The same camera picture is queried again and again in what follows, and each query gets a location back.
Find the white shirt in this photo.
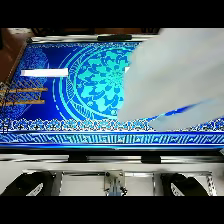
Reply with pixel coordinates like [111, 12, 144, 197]
[116, 28, 224, 132]

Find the brown clothes hanger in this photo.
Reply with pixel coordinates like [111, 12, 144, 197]
[0, 87, 49, 94]
[0, 99, 46, 107]

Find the silver frame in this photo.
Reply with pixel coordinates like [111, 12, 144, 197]
[0, 33, 224, 197]

